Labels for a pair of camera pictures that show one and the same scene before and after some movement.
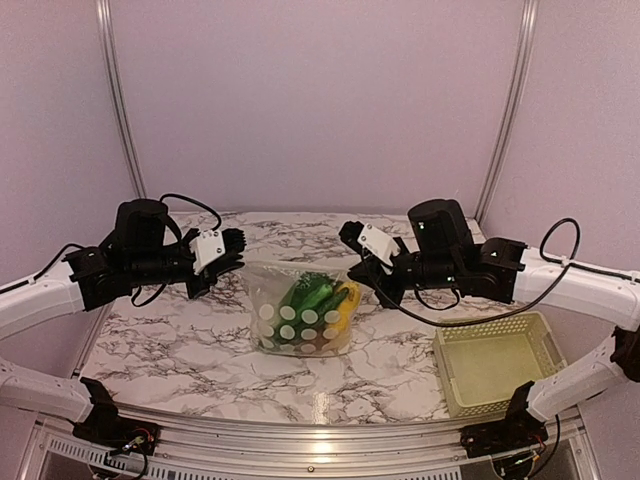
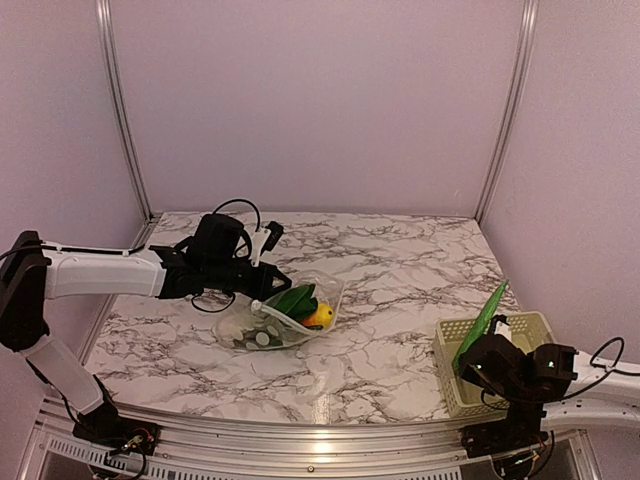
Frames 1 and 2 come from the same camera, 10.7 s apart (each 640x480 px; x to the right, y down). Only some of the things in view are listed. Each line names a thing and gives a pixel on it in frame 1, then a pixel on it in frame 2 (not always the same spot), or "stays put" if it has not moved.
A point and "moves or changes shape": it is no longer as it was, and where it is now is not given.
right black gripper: (362, 274) -> (469, 371)
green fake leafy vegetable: (308, 282) -> (296, 301)
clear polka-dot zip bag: (301, 311) moves or changes shape
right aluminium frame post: (525, 44) stays put
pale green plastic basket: (482, 364) stays put
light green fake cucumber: (319, 295) -> (479, 329)
